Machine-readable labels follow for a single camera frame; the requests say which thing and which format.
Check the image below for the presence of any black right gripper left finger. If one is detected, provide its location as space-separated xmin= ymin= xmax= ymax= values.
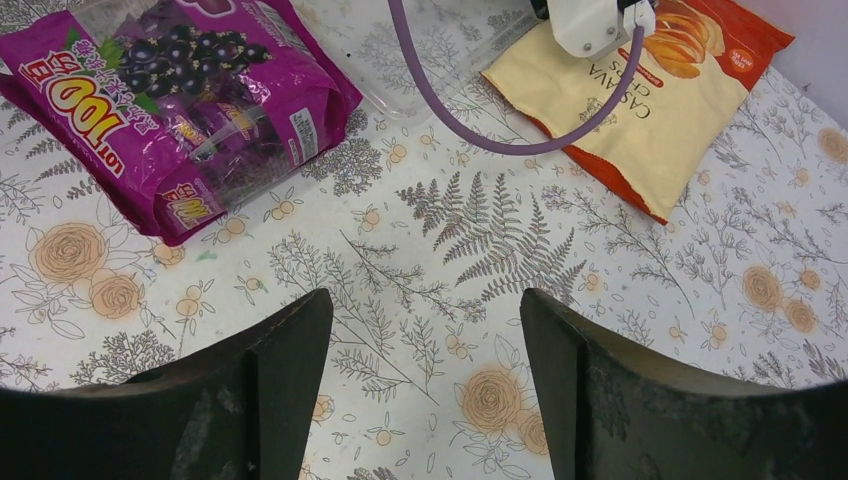
xmin=1 ymin=288 xmax=333 ymax=479

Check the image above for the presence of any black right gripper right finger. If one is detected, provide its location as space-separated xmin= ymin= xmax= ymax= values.
xmin=520 ymin=288 xmax=847 ymax=479

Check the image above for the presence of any floral table mat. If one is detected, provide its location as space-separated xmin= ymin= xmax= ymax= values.
xmin=1 ymin=1 xmax=847 ymax=479

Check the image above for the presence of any purple candy bag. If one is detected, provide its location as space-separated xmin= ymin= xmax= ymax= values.
xmin=1 ymin=1 xmax=362 ymax=245

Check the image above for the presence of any orange chips bag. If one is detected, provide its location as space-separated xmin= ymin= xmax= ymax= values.
xmin=484 ymin=0 xmax=792 ymax=224

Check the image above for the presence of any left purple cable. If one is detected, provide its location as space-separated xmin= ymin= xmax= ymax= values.
xmin=386 ymin=0 xmax=647 ymax=158

